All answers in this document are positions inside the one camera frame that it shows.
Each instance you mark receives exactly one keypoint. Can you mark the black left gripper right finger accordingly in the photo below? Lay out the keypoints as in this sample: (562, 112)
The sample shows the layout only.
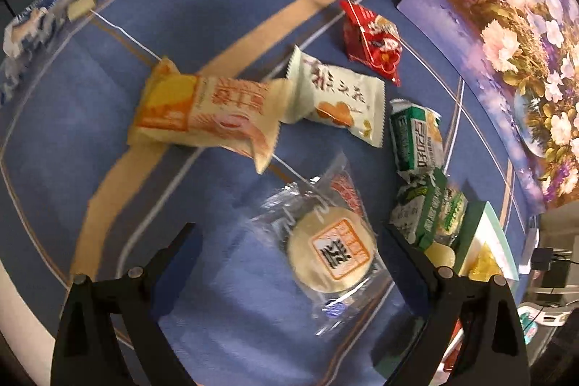
(492, 352)

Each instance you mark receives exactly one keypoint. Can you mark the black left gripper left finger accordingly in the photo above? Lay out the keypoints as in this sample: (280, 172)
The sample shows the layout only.
(87, 349)

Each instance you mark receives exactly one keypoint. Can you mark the dark green snack packet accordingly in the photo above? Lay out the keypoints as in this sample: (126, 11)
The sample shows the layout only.
(429, 209)

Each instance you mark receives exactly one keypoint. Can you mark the clear round cracker packet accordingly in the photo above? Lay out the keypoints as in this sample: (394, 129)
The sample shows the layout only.
(320, 227)

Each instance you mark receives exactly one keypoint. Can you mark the green white corn snack packet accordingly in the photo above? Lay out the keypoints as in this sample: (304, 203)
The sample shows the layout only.
(416, 138)

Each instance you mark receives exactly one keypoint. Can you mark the orange cream snack packet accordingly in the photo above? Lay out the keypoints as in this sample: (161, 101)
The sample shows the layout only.
(211, 111)

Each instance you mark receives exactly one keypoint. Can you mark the white persimmon snack packet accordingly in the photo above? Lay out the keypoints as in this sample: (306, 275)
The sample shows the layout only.
(337, 97)

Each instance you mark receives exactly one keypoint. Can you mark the small red snack packet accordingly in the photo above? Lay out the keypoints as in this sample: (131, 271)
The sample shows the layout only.
(372, 40)

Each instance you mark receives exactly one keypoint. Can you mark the white tray with green rim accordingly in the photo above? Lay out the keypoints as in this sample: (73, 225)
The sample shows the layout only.
(482, 252)

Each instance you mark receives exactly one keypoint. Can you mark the black power adapter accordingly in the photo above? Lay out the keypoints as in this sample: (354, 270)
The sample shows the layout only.
(541, 259)

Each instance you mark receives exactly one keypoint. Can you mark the white power strip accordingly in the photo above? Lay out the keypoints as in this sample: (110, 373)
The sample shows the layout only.
(532, 242)

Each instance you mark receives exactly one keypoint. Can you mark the blue checked tablecloth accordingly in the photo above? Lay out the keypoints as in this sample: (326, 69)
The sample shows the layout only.
(68, 178)

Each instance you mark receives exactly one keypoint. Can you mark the blue white crumpled wrapper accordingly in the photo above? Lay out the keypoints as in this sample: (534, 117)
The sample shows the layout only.
(33, 29)

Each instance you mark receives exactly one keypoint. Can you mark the flower painting poster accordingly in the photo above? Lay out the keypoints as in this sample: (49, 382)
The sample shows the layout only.
(520, 60)

